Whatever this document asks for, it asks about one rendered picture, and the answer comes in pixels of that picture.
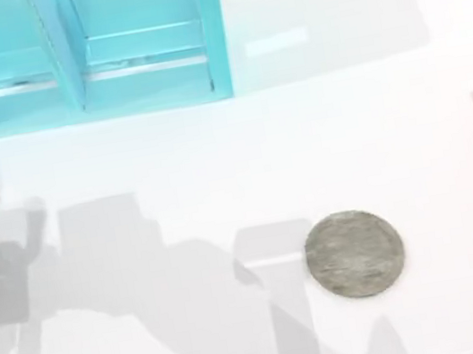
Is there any light blue rack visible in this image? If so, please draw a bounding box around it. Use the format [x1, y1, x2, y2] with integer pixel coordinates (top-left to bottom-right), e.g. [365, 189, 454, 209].
[0, 0, 238, 138]

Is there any round grey coaster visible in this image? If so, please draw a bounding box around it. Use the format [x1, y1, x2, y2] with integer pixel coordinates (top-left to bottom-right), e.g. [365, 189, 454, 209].
[299, 202, 412, 307]

